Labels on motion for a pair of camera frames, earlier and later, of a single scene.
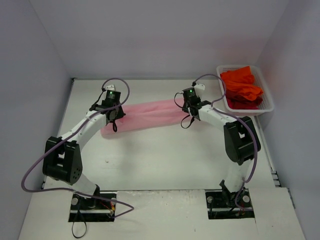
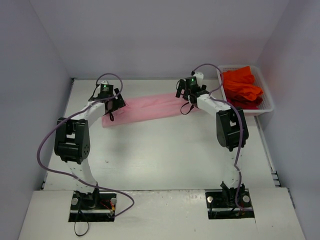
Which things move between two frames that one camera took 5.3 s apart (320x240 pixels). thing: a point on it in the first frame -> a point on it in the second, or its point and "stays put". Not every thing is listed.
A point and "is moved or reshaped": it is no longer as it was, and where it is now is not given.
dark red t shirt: x=235 y=101 stays put
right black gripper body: x=186 y=107 -> x=184 y=92
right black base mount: x=222 y=205 stays put
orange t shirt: x=240 y=81 stays put
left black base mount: x=83 y=209 stays put
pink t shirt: x=147 y=114 is moved or reshaped
